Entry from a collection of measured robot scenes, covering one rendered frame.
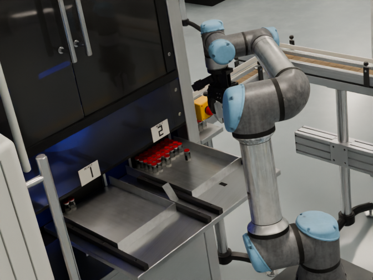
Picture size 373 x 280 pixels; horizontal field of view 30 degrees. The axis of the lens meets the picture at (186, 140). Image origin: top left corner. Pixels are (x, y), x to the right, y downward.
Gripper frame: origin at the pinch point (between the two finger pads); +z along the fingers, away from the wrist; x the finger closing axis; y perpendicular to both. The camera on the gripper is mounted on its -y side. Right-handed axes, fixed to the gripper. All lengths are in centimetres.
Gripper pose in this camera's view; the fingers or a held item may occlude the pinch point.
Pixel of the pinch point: (220, 119)
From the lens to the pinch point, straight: 240.4
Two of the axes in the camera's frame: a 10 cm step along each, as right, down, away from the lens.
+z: 1.5, 8.8, 4.6
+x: 6.7, -4.3, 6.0
